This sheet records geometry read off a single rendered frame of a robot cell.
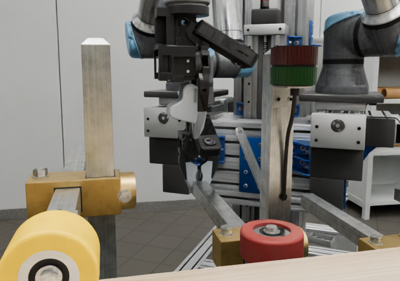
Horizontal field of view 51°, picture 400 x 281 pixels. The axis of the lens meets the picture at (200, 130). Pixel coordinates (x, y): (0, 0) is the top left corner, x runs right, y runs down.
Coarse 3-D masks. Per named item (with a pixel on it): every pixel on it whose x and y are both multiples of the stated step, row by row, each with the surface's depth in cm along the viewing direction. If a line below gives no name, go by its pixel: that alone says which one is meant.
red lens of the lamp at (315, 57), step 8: (272, 48) 53; (280, 48) 52; (288, 48) 51; (296, 48) 51; (304, 48) 51; (312, 48) 51; (272, 56) 53; (280, 56) 52; (288, 56) 51; (296, 56) 51; (304, 56) 51; (312, 56) 52; (272, 64) 53; (280, 64) 52; (288, 64) 51; (296, 64) 51; (304, 64) 51; (312, 64) 52
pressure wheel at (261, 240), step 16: (256, 224) 54; (272, 224) 53; (288, 224) 54; (240, 240) 52; (256, 240) 50; (272, 240) 49; (288, 240) 49; (256, 256) 50; (272, 256) 49; (288, 256) 49
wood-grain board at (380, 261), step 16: (320, 256) 47; (336, 256) 47; (352, 256) 47; (368, 256) 47; (384, 256) 47; (176, 272) 43; (192, 272) 43; (208, 272) 43; (224, 272) 43; (240, 272) 43; (256, 272) 43; (272, 272) 43; (288, 272) 43; (304, 272) 43; (320, 272) 43; (336, 272) 43; (352, 272) 43; (368, 272) 43; (384, 272) 43
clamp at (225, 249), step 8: (216, 232) 61; (304, 232) 62; (216, 240) 60; (224, 240) 58; (232, 240) 58; (304, 240) 61; (216, 248) 60; (224, 248) 58; (232, 248) 58; (304, 248) 60; (216, 256) 60; (224, 256) 58; (232, 256) 58; (240, 256) 59; (304, 256) 61; (216, 264) 61; (224, 264) 58; (232, 264) 59
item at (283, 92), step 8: (272, 88) 57; (280, 88) 57; (288, 88) 57; (296, 88) 53; (272, 96) 57; (280, 96) 57; (288, 96) 57; (272, 104) 57; (280, 104) 57; (288, 104) 58; (288, 128) 56; (288, 136) 57; (288, 144) 57
